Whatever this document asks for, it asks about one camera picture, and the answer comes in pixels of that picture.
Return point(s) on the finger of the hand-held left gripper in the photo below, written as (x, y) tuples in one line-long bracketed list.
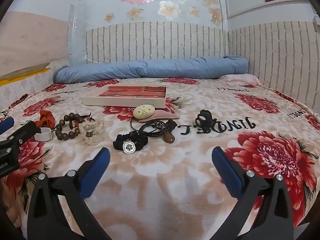
[(25, 131), (6, 125)]

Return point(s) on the pink pillow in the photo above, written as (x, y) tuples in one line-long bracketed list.
[(240, 79)]

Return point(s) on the cream scrunchie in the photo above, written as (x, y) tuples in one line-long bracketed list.
[(96, 126)]

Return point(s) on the clear plastic sheet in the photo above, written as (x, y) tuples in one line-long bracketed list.
[(77, 35)]

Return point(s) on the orange scrunchie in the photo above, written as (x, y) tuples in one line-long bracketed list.
[(46, 118)]

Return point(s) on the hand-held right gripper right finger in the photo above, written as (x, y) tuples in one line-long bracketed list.
[(226, 170)]

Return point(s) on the red floral printed blanket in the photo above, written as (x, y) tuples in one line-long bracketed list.
[(162, 180)]

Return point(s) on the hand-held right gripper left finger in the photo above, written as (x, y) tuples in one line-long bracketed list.
[(100, 165)]

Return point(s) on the brick-lined white jewelry box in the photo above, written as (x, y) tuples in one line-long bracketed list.
[(125, 93)]

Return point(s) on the white wall socket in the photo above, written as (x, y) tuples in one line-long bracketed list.
[(317, 19)]

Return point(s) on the black scrunchie with flower charm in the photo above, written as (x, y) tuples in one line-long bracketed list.
[(120, 142)]

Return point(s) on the rolled blue quilt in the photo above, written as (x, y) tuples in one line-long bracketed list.
[(150, 68)]

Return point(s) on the yellow board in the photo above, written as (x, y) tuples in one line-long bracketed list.
[(22, 76)]

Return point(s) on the white bangle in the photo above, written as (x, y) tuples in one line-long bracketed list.
[(47, 137)]

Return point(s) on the group of flower wall stickers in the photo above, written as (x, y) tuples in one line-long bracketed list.
[(170, 7)]

